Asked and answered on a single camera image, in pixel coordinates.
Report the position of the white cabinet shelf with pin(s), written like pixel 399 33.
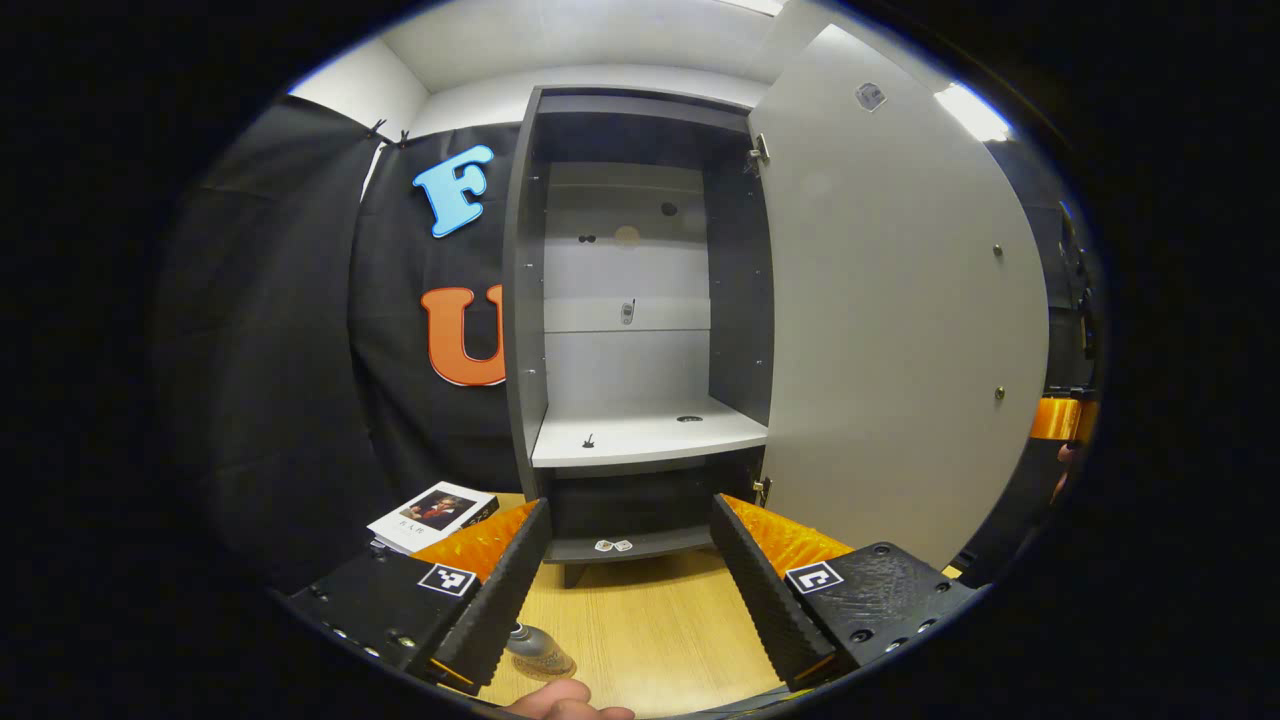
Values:
pixel 640 440

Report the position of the light grey cabinet door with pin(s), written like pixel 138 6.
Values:
pixel 900 300

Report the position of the ceiling light panel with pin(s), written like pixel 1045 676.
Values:
pixel 972 112
pixel 752 6

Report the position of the white book with portrait cover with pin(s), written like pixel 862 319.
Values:
pixel 430 510

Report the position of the metal door hinge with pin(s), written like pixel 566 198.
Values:
pixel 758 152
pixel 762 490

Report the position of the silver bottle with pink label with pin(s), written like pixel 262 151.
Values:
pixel 545 655

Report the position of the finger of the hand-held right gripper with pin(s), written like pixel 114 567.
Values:
pixel 1062 420

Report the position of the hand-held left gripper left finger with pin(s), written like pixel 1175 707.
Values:
pixel 500 600

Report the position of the thin white book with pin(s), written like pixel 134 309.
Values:
pixel 385 546

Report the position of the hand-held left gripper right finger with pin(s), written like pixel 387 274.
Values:
pixel 765 600

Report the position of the black backdrop cloth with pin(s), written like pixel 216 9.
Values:
pixel 280 330

